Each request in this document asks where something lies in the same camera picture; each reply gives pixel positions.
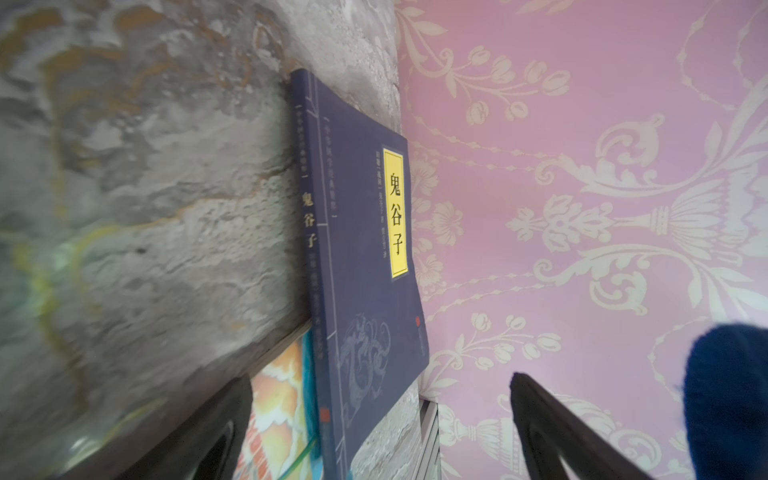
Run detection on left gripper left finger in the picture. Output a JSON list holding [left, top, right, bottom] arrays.
[[116, 375, 253, 479]]

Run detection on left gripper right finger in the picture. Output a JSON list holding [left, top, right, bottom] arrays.
[[510, 373, 649, 480]]

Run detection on blue cloth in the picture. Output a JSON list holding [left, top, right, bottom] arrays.
[[683, 324, 767, 479]]

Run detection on navy Guiguzi book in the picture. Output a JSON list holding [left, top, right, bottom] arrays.
[[291, 69, 429, 479]]

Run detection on colourful sunflower magazine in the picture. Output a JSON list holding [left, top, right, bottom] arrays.
[[233, 333, 324, 479]]

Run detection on aluminium front rail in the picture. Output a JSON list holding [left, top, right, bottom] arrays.
[[413, 399, 442, 480]]

